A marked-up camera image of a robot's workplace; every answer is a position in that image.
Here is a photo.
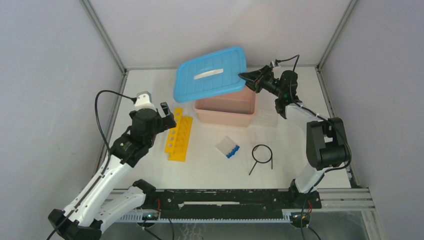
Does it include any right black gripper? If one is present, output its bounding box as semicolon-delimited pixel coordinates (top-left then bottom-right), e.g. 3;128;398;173
238;64;284;99

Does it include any yellow test tube rack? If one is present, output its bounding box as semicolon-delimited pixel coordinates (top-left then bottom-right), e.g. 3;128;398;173
164;107;193;162

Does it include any blue plastic box lid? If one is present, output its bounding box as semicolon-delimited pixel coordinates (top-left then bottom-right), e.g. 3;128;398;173
173;46;247;103

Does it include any black wire ring stand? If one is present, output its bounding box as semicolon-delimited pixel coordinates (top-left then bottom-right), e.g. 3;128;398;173
248;144;274;176

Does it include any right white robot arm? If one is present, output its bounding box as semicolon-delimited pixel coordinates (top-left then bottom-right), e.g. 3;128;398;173
238;65;352;208

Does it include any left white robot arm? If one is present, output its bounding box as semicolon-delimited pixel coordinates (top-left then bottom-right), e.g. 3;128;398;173
48;102;176;240

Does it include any pink plastic storage box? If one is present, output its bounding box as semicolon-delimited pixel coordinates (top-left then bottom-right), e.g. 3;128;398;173
193;87;257;128

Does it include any clear plastic well plate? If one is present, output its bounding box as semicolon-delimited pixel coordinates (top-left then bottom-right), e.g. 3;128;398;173
251;109;278;128

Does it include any blue-capped tube bundle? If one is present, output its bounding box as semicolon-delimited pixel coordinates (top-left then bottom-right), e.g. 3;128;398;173
215;136;240;159

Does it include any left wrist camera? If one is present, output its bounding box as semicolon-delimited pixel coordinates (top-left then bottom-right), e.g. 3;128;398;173
134;91;157;111

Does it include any left black cable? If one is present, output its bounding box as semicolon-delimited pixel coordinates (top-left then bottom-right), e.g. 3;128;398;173
46;90;137;240

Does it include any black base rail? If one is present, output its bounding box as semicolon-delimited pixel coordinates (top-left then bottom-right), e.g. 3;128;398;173
132;179;322;221

